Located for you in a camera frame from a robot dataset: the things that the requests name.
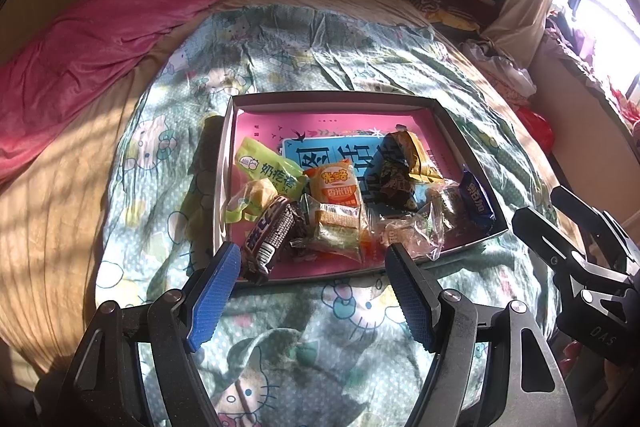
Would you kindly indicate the blue Oreo packet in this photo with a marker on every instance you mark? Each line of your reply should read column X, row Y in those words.
column 476, row 201

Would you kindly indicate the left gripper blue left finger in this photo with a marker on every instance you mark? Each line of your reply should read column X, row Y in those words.
column 209, row 294

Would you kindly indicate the black green snack packet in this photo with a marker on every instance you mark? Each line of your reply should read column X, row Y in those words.
column 387, row 181

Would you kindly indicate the brown Snickers bar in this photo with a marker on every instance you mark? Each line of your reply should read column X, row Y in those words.
column 280, row 224

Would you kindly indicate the clear wrapped red candy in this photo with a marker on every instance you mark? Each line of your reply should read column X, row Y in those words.
column 422, row 234

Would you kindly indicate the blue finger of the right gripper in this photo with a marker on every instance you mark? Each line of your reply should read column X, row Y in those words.
column 616, row 246
column 547, row 242

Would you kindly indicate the orange rice cracker packet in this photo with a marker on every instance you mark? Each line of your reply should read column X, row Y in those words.
column 335, row 184

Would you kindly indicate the pink duvet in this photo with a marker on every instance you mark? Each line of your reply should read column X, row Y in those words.
column 74, row 60

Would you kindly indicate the green clear pastry packet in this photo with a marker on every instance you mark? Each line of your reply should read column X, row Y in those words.
column 338, row 230

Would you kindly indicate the green milk candy packet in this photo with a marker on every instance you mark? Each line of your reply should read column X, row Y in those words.
column 268, row 175

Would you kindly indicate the clear wrapped brown snack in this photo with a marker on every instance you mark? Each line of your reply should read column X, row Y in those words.
column 447, row 208

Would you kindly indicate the red plastic bag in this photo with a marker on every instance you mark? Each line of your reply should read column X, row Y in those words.
column 537, row 127

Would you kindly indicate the yellow wafer packet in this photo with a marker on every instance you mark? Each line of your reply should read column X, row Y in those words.
column 411, row 153

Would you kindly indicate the grey shallow cardboard box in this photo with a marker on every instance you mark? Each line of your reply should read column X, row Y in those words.
column 369, row 102

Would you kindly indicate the right hand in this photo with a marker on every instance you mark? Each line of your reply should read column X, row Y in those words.
column 580, row 366

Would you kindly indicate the pink and blue book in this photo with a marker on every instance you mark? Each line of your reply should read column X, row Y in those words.
column 314, row 138

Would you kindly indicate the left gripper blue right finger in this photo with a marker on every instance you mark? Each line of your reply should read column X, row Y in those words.
column 417, row 296

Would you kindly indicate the white plastic bag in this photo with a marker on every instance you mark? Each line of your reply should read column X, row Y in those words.
column 498, row 65

